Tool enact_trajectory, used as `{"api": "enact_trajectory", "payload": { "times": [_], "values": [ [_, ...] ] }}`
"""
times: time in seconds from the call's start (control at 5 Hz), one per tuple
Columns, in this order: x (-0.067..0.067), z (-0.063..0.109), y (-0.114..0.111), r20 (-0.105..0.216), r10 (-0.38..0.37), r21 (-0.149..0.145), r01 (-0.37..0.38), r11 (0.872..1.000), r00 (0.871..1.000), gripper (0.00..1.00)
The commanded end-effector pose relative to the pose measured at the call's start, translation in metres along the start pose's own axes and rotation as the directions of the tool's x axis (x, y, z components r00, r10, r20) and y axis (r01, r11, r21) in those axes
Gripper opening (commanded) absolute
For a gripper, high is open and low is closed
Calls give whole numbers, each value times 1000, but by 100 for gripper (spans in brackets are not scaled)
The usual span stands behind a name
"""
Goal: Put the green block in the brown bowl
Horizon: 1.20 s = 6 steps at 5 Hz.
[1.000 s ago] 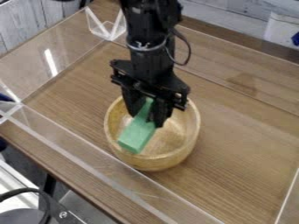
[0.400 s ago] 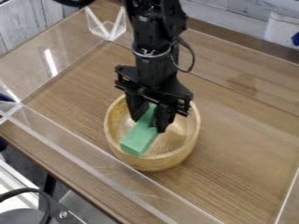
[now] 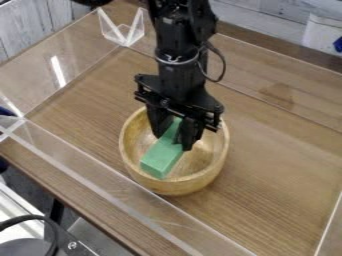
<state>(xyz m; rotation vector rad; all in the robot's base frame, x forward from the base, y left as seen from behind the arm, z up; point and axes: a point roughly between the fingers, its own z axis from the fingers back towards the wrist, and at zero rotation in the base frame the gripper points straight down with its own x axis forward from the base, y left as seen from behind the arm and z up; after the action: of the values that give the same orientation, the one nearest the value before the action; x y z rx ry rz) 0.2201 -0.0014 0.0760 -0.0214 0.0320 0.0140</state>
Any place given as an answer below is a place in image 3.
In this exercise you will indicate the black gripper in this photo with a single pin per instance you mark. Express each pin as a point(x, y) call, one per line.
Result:
point(175, 93)

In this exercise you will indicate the green rectangular block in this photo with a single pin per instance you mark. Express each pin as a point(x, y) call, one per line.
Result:
point(163, 153)

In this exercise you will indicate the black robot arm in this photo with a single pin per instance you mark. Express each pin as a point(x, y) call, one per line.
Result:
point(185, 24)

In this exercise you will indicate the brown wooden bowl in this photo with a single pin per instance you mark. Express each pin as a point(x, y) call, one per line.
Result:
point(197, 168)

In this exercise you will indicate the black table leg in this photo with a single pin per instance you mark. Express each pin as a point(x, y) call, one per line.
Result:
point(56, 211)

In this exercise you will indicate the white container in background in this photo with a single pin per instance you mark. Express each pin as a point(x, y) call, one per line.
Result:
point(322, 34)

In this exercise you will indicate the clear acrylic tray enclosure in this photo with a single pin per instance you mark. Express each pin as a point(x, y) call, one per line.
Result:
point(229, 172)

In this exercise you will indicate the grey metal base plate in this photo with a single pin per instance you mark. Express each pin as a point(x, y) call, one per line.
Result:
point(90, 242)

